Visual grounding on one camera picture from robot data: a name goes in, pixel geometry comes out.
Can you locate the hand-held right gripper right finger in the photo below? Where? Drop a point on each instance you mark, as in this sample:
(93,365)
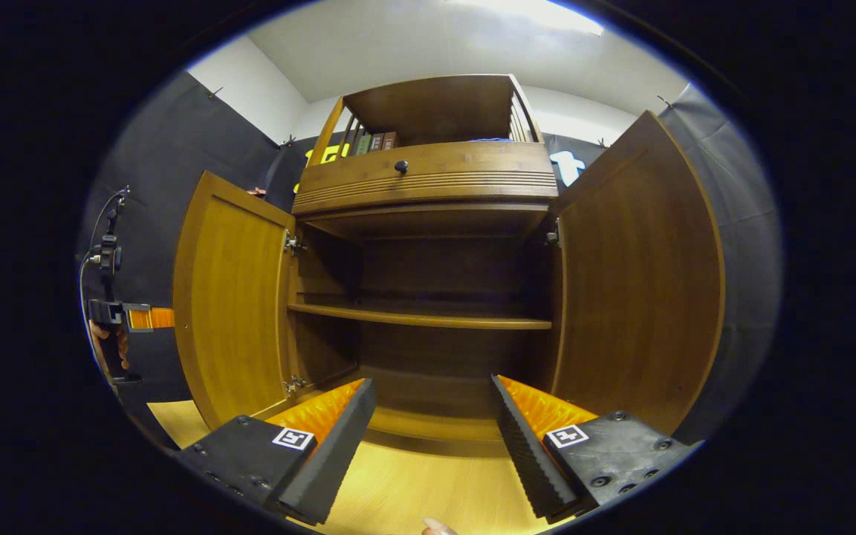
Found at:
(528,453)

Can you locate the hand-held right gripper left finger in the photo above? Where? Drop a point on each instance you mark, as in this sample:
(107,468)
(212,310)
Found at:
(335,461)

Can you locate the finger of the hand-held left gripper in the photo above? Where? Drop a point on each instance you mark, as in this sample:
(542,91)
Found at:
(151,318)

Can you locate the wooden shoe cabinet door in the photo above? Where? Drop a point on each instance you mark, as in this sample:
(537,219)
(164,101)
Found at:
(636,282)
(231,312)

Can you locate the metal door hinge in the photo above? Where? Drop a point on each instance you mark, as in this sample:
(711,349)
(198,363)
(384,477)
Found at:
(553,234)
(294,243)
(296,385)

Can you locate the wooden inner shelf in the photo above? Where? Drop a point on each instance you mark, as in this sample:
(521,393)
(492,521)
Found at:
(420,319)

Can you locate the black backdrop cloth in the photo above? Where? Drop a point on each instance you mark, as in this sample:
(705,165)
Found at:
(168,148)

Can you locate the green book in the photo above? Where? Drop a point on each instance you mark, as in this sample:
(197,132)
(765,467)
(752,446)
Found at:
(362,144)

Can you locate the grey book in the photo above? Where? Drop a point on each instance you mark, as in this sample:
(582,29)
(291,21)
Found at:
(377,142)

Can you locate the wooden drawer with black knob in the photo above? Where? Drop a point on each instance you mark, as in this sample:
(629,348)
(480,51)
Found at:
(472,171)

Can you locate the brown book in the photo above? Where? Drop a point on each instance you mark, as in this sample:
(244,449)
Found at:
(389,140)

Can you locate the blue object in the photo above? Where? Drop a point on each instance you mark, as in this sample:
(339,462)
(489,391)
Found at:
(491,139)

